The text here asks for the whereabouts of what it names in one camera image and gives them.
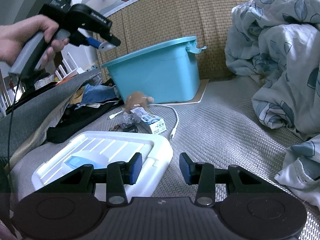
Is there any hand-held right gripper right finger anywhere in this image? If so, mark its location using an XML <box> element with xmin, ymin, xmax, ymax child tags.
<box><xmin>179</xmin><ymin>152</ymin><xmax>285</xmax><ymax>206</ymax></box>

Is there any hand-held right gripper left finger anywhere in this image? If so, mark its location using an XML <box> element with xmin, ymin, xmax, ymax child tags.
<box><xmin>32</xmin><ymin>152</ymin><xmax>143</xmax><ymax>205</ymax></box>

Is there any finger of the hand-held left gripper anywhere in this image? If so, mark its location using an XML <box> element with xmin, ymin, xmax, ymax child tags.
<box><xmin>75</xmin><ymin>31</ymin><xmax>101</xmax><ymax>50</ymax></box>
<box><xmin>85</xmin><ymin>25</ymin><xmax>122</xmax><ymax>47</ymax></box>

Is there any white bin lid blue handle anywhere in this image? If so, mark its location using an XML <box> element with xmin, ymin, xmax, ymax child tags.
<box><xmin>31</xmin><ymin>131</ymin><xmax>174</xmax><ymax>198</ymax></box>

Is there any teal plastic storage bin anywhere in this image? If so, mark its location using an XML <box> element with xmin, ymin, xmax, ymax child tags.
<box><xmin>101</xmin><ymin>36</ymin><xmax>207</xmax><ymax>105</ymax></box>

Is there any person's left hand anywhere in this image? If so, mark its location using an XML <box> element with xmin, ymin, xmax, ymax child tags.
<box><xmin>0</xmin><ymin>14</ymin><xmax>69</xmax><ymax>70</ymax></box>

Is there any white router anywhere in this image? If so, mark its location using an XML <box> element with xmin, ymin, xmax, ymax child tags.
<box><xmin>54</xmin><ymin>57</ymin><xmax>85</xmax><ymax>83</ymax></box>

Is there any white blue small carton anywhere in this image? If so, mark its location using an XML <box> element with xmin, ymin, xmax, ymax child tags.
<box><xmin>130</xmin><ymin>107</ymin><xmax>167</xmax><ymax>135</ymax></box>

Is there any blue cloth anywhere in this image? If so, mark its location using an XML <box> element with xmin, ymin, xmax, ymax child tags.
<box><xmin>80</xmin><ymin>84</ymin><xmax>120</xmax><ymax>105</ymax></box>

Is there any grey woven bed mat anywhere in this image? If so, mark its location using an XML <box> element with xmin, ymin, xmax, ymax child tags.
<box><xmin>10</xmin><ymin>76</ymin><xmax>320</xmax><ymax>220</ymax></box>

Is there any woven rattan headboard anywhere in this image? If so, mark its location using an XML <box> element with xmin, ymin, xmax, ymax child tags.
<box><xmin>96</xmin><ymin>0</ymin><xmax>320</xmax><ymax>83</ymax></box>

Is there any clear plastic bag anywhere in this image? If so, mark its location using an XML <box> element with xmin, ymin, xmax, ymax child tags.
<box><xmin>34</xmin><ymin>76</ymin><xmax>57</xmax><ymax>90</ymax></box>

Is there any brown plush toy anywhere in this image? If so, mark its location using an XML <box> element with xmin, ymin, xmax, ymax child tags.
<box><xmin>124</xmin><ymin>92</ymin><xmax>154</xmax><ymax>114</ymax></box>

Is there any black cloth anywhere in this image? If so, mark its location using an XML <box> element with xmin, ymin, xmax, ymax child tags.
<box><xmin>47</xmin><ymin>100</ymin><xmax>125</xmax><ymax>144</ymax></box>

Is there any thin wooden board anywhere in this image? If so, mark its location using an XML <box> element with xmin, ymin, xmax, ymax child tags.
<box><xmin>150</xmin><ymin>79</ymin><xmax>209</xmax><ymax>105</ymax></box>

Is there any leaf print blanket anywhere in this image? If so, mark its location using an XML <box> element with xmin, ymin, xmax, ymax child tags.
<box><xmin>224</xmin><ymin>0</ymin><xmax>320</xmax><ymax>205</ymax></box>

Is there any mauve fuzzy garment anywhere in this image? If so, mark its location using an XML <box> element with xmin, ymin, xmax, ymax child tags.
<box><xmin>0</xmin><ymin>220</ymin><xmax>18</xmax><ymax>240</ymax></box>

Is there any dark keychain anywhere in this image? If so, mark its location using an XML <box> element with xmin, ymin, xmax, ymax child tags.
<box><xmin>109</xmin><ymin>116</ymin><xmax>138</xmax><ymax>133</ymax></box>

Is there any white charging cable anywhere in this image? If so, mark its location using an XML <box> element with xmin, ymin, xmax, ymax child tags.
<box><xmin>109</xmin><ymin>104</ymin><xmax>180</xmax><ymax>140</ymax></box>

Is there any grey padded bed rail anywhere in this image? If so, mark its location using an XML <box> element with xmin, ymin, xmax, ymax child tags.
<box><xmin>0</xmin><ymin>69</ymin><xmax>100</xmax><ymax>155</ymax></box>

